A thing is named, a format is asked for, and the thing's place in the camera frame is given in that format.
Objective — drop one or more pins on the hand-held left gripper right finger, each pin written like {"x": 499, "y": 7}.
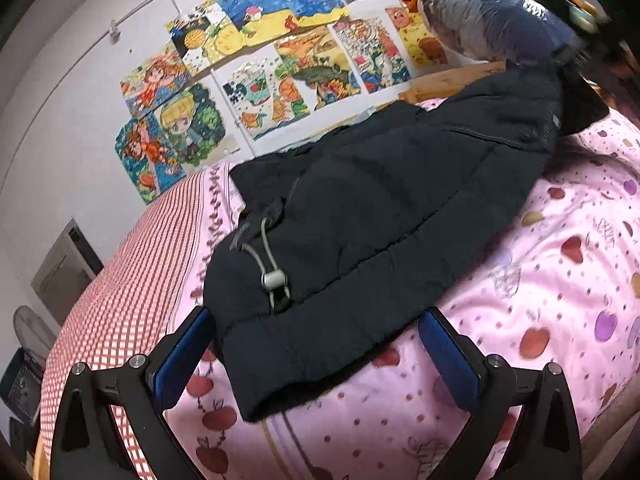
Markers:
{"x": 450, "y": 355}

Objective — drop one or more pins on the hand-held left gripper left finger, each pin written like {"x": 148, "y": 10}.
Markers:
{"x": 182, "y": 355}

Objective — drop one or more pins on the pink apple-print bedsheet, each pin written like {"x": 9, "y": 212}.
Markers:
{"x": 525, "y": 285}

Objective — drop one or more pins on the red checkered blanket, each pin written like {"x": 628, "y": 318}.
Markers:
{"x": 135, "y": 285}

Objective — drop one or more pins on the black padded jacket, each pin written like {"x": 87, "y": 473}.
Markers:
{"x": 380, "y": 210}

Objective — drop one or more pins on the electric fan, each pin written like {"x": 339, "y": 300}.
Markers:
{"x": 32, "y": 327}

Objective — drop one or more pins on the wooden bed headboard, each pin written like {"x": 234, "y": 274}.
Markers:
{"x": 440, "y": 85}

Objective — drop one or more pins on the air conditioner unit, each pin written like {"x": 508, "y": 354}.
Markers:
{"x": 62, "y": 270}

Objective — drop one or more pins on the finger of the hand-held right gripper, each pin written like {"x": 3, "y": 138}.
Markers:
{"x": 572, "y": 54}

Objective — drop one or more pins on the black plastic crate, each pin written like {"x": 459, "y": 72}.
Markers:
{"x": 20, "y": 385}

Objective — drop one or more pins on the group of colourful wall drawings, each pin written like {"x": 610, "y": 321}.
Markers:
{"x": 300, "y": 60}

